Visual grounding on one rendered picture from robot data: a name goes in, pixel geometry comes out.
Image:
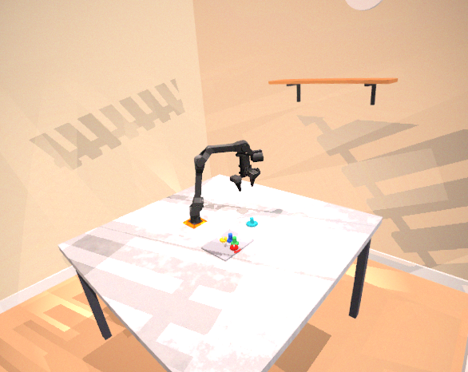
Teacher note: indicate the cyan gear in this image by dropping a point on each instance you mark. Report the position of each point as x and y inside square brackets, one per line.
[252, 223]

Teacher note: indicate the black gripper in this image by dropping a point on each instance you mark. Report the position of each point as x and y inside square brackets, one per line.
[238, 179]

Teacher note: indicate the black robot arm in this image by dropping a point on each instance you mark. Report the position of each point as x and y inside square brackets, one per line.
[244, 152]

